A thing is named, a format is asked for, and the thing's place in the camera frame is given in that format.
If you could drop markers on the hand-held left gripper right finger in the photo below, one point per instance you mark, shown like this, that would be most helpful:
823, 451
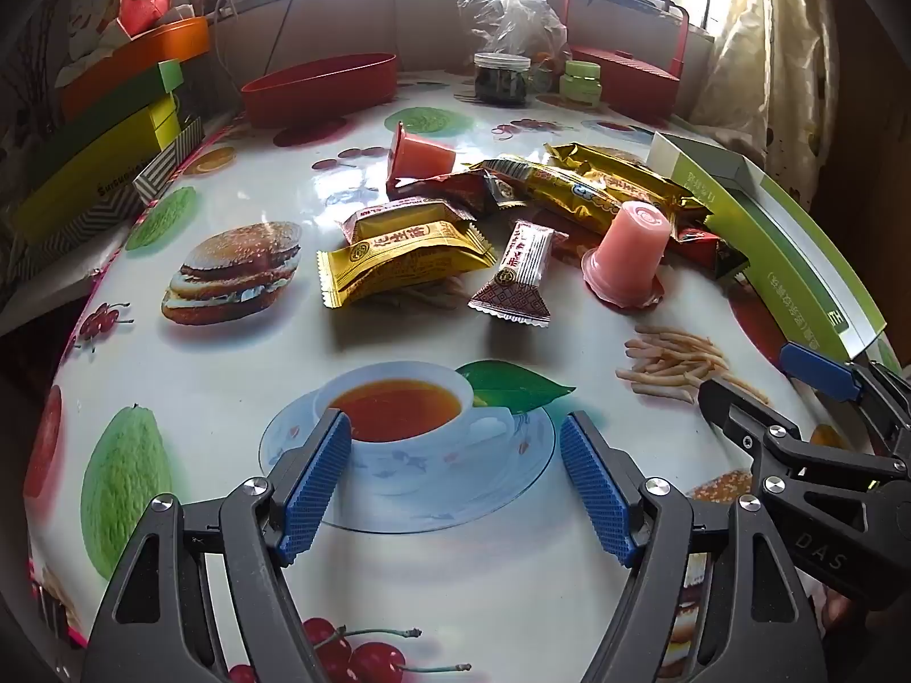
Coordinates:
598, 491

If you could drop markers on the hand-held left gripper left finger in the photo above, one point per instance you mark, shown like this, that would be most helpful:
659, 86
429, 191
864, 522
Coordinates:
313, 487

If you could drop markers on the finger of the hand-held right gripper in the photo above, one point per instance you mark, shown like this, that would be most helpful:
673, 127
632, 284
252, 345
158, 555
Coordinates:
733, 409
818, 370

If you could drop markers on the green and white cardboard box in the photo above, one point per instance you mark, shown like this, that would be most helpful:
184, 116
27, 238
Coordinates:
790, 256

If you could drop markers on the pink jelly cup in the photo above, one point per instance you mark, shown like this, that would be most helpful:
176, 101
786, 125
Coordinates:
626, 249
420, 156

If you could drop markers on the brown and white candy packet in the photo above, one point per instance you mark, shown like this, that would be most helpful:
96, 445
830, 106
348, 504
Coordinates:
516, 270

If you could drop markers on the yellow snack packet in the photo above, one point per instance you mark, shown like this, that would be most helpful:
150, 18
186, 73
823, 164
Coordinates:
398, 217
406, 263

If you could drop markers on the printed plastic tablecloth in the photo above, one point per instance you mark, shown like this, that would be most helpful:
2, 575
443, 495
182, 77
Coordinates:
213, 384

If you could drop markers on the patterned cream curtain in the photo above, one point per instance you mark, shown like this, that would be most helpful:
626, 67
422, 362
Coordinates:
768, 71

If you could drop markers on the striped flat box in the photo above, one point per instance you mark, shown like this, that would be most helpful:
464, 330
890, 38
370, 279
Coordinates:
153, 178

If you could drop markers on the green cream jar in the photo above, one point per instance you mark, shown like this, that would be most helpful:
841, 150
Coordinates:
580, 89

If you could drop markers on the yellow-green flat box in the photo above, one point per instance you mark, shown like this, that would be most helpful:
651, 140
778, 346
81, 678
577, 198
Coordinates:
85, 171

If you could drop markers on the red oval plastic tray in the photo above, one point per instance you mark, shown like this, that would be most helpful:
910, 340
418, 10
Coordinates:
320, 92

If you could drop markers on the dark jar with clear lid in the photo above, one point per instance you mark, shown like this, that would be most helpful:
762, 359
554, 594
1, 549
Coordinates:
502, 85

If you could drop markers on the green flat box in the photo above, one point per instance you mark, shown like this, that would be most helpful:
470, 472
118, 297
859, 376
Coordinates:
107, 107

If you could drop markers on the clear plastic bag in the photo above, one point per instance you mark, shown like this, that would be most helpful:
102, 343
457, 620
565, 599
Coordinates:
509, 7

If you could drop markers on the orange flat box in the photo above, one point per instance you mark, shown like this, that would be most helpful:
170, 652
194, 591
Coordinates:
142, 50

